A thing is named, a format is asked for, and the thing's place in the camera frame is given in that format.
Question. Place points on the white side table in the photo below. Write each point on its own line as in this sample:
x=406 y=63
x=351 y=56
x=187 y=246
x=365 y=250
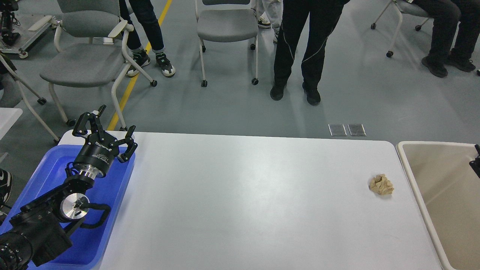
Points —
x=8 y=116

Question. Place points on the left metal floor plate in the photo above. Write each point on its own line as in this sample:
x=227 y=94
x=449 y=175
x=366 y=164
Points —
x=337 y=130

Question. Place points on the grey chair at left edge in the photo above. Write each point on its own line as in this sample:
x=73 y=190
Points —
x=19 y=82

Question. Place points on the grey chair far right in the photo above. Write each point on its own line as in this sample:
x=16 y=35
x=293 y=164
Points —
x=403 y=7

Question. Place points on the blue plastic tray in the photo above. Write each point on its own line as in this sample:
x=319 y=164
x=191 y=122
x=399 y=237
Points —
x=89 y=245

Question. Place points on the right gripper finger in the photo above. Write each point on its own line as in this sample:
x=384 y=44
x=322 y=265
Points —
x=475 y=163

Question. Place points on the grey chair with armrests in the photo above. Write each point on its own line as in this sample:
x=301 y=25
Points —
x=91 y=40

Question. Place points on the right metal floor plate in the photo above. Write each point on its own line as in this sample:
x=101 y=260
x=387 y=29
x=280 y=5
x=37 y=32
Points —
x=357 y=130

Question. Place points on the person in dark jeans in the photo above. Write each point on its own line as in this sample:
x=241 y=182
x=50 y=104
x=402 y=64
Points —
x=145 y=14

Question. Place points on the wheeled equipment cart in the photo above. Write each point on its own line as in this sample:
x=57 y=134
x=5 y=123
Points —
x=23 y=22

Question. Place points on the person at far right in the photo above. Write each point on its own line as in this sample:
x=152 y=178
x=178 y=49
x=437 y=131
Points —
x=455 y=33

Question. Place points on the crumpled brown paper ball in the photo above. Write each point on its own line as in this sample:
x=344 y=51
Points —
x=381 y=185

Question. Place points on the black white shoe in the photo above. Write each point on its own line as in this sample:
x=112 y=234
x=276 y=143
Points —
x=6 y=180

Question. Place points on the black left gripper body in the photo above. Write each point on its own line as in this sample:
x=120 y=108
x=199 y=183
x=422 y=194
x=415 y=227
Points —
x=97 y=152

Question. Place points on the grey armless chair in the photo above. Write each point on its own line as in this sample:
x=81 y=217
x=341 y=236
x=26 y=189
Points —
x=225 y=26

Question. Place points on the beige plastic bin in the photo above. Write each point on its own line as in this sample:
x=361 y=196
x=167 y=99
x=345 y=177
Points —
x=447 y=191

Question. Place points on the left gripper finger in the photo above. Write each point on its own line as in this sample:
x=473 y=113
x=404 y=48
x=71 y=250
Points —
x=93 y=118
x=131 y=146

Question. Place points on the metal floor plate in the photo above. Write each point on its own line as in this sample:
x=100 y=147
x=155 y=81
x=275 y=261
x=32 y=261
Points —
x=337 y=130
x=357 y=130

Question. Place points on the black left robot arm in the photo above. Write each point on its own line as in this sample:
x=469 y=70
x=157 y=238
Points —
x=42 y=229

